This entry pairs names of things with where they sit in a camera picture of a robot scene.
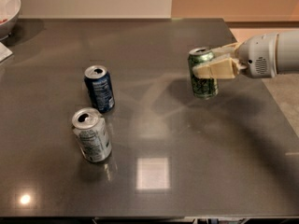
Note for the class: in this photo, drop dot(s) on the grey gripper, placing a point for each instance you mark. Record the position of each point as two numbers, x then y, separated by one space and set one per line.
257 57

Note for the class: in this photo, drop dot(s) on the green soda can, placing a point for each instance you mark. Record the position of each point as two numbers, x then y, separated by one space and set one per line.
204 86

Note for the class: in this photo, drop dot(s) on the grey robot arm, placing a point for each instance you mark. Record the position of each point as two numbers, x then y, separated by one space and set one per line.
287 54

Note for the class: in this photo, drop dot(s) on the blue soda can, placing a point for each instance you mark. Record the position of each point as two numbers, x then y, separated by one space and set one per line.
98 82

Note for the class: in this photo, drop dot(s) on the silver soda can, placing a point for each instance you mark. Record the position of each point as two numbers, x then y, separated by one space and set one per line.
89 127

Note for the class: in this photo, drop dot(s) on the white paper sheet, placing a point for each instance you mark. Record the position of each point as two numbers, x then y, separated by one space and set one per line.
4 52

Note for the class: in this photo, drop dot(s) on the white bowl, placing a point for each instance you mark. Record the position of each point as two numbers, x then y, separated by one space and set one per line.
9 13

